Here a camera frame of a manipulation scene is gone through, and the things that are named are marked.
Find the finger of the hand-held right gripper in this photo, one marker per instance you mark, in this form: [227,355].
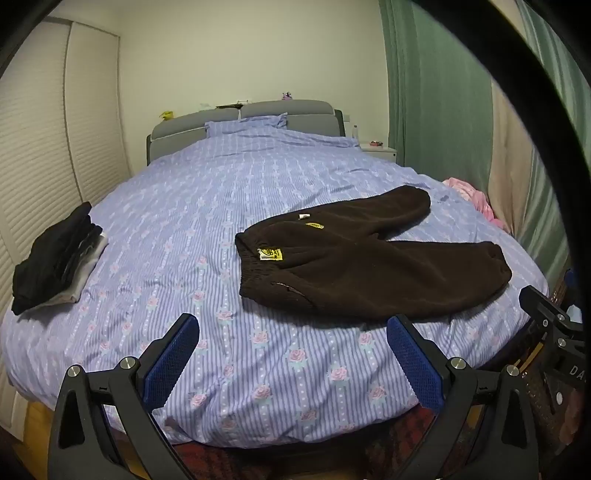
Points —
[540,304]

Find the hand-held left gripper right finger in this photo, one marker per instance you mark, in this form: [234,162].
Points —
[413,364]

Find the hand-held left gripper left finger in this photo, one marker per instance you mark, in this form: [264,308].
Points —
[170,362]

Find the dark brown fleece pants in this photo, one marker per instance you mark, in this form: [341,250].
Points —
[369,267]

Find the pink cloth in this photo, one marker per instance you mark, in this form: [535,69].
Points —
[475,196]

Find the dark red patterned rug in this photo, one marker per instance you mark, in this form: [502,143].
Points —
[323,461]

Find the beige curtain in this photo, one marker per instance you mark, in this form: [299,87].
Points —
[510,175]

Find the stack of folded dark clothes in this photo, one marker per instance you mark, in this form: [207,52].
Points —
[51,263]

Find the purple floral striped bed cover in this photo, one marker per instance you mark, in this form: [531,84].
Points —
[207,207]

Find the white nightstand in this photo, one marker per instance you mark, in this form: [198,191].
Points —
[378,151]

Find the green curtain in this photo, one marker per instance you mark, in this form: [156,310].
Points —
[487,37]
[434,92]
[545,69]

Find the yellow toy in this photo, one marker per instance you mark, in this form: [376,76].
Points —
[166,115]

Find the purple striped pillow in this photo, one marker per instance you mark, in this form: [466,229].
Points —
[244,125]

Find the flat dark book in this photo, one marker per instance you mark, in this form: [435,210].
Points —
[228,106]

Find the grey padded headboard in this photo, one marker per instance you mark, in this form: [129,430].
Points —
[295,113]

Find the white louvred wardrobe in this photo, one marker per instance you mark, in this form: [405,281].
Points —
[37,115]

